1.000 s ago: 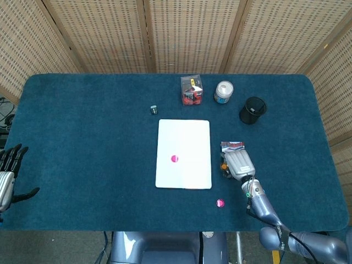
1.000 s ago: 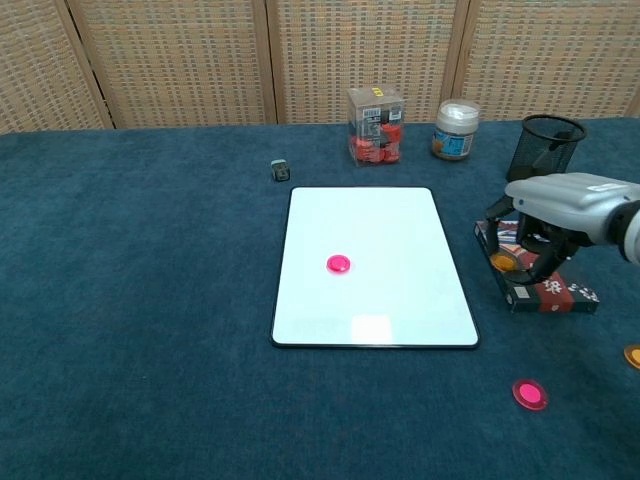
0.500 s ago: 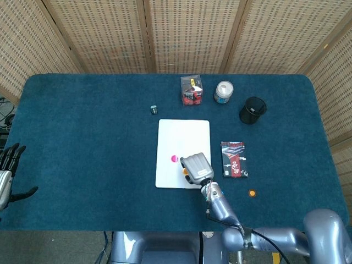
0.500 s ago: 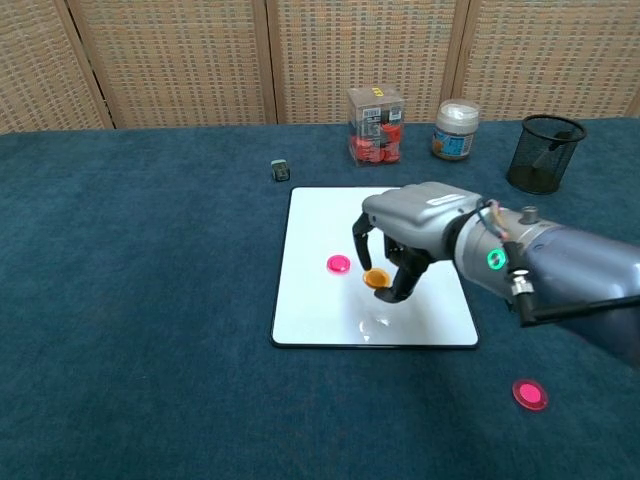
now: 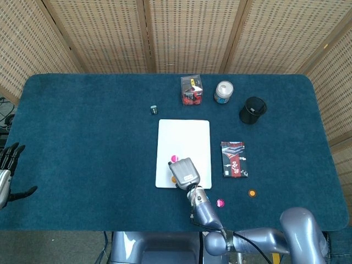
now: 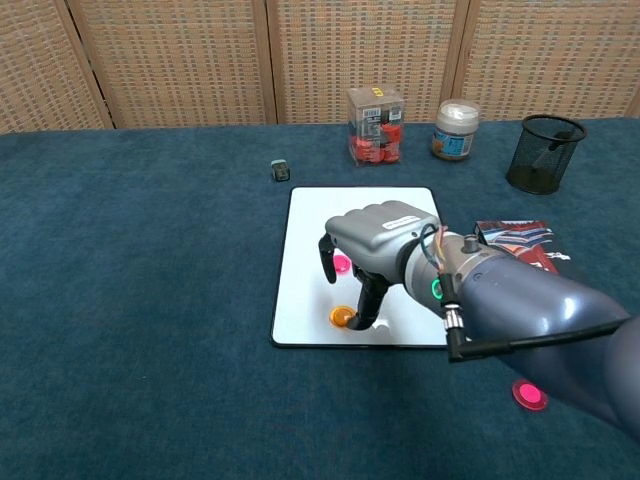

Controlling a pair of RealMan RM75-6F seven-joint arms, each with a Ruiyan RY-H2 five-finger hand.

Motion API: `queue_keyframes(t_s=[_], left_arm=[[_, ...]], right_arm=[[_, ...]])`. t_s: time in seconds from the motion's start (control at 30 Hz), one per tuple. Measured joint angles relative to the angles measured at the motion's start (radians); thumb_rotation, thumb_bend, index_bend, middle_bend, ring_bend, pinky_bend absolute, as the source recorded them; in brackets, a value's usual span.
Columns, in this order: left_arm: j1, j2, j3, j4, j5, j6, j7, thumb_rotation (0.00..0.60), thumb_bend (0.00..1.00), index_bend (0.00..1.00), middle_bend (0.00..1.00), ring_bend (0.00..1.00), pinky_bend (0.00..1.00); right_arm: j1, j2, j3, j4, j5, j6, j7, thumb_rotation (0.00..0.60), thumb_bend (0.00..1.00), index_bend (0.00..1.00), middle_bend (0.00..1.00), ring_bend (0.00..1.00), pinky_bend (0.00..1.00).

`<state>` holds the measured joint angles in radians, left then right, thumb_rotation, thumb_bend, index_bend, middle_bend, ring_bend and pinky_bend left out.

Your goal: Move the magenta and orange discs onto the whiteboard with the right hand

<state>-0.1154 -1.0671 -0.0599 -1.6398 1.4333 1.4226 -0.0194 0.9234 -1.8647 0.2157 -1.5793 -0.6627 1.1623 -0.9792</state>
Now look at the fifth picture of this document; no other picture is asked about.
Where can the jar with white lid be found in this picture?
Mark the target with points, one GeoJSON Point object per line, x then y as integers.
{"type": "Point", "coordinates": [224, 92]}

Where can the clear plastic box red contents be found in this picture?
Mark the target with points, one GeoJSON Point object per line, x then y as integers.
{"type": "Point", "coordinates": [192, 92]}

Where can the white rectangular board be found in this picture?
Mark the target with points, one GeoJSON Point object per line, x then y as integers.
{"type": "Point", "coordinates": [182, 137]}

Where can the black mesh pen holder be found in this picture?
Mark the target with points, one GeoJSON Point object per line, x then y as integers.
{"type": "Point", "coordinates": [247, 116]}

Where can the small dark grey block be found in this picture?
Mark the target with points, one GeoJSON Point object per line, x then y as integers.
{"type": "Point", "coordinates": [154, 110]}

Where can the black red printed card box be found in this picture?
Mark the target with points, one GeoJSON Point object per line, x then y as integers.
{"type": "Point", "coordinates": [229, 170]}

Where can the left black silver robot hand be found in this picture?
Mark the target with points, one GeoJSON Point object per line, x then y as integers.
{"type": "Point", "coordinates": [4, 178]}

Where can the woven bamboo folding screen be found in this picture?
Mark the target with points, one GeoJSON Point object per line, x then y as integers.
{"type": "Point", "coordinates": [110, 35]}

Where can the pink disc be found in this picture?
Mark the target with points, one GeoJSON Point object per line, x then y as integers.
{"type": "Point", "coordinates": [220, 203]}
{"type": "Point", "coordinates": [175, 158]}

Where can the metal table leg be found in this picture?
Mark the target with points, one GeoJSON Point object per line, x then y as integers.
{"type": "Point", "coordinates": [239, 259]}

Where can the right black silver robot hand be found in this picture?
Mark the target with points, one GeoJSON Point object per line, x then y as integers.
{"type": "Point", "coordinates": [185, 173]}

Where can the blue-grey robot torso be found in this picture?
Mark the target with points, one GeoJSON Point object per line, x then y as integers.
{"type": "Point", "coordinates": [154, 247]}

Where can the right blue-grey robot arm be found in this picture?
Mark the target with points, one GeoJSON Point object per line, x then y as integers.
{"type": "Point", "coordinates": [297, 231]}

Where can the blue felt table cover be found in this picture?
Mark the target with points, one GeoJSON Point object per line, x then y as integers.
{"type": "Point", "coordinates": [82, 165]}

